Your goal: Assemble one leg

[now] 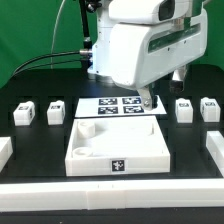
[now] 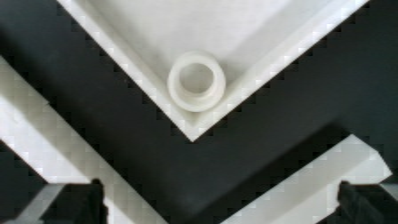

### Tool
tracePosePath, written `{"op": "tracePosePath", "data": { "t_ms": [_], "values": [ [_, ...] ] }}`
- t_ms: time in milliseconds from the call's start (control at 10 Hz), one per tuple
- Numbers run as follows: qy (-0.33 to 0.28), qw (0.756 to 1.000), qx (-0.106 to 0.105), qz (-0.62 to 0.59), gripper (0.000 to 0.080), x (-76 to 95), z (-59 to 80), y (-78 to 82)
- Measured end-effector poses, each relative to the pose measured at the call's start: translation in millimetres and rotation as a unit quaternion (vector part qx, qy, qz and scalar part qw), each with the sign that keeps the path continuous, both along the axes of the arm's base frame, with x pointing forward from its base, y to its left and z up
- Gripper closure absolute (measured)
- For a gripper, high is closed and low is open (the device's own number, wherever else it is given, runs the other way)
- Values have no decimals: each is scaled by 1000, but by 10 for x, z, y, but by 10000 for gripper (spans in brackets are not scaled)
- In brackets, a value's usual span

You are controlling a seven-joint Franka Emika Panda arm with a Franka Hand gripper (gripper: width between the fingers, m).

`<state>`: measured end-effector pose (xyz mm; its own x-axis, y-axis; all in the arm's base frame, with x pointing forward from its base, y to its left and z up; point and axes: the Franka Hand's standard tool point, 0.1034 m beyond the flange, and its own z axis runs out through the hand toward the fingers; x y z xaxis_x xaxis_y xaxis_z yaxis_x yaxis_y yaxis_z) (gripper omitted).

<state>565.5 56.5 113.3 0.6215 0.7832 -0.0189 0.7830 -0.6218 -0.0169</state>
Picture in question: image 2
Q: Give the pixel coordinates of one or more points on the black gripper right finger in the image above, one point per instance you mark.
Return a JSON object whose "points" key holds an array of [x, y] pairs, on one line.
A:
{"points": [[368, 204]]}

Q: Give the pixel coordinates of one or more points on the white obstacle fence rail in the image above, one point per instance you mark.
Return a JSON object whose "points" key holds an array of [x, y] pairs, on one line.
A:
{"points": [[297, 203]]}

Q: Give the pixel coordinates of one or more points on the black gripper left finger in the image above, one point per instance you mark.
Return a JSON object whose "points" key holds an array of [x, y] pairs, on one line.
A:
{"points": [[66, 204]]}

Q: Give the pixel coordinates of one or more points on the white square tabletop panel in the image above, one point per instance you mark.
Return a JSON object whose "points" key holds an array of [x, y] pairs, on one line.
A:
{"points": [[251, 33]]}

